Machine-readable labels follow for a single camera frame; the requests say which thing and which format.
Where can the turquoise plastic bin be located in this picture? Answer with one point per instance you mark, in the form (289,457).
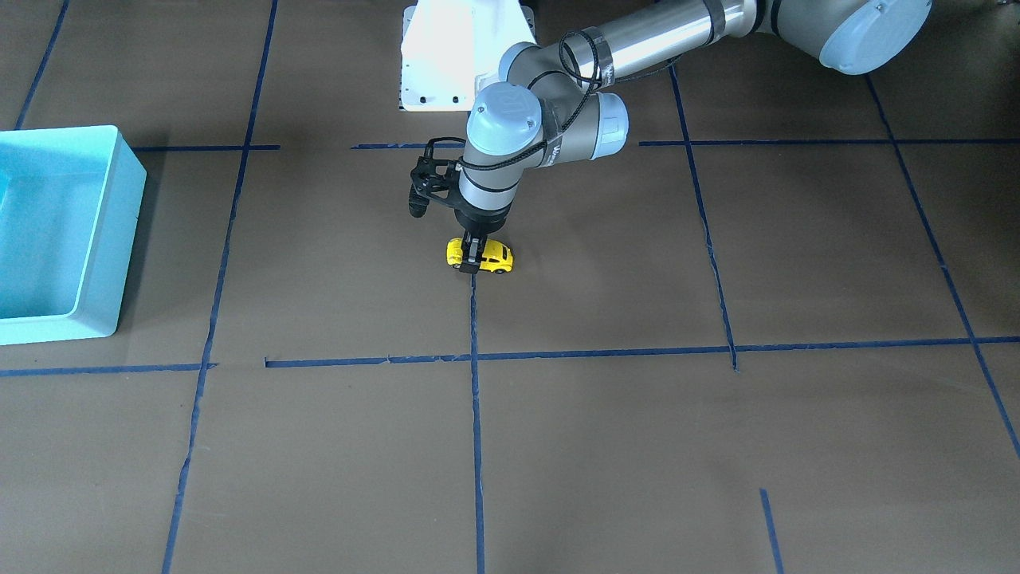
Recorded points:
(70,208)

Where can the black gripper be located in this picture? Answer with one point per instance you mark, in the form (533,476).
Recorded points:
(480,221)

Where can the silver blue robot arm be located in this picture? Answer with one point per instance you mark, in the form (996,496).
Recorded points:
(553,104)

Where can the yellow beetle toy car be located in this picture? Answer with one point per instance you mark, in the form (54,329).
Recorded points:
(495,257)

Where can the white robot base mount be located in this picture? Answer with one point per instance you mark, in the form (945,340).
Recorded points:
(451,50)

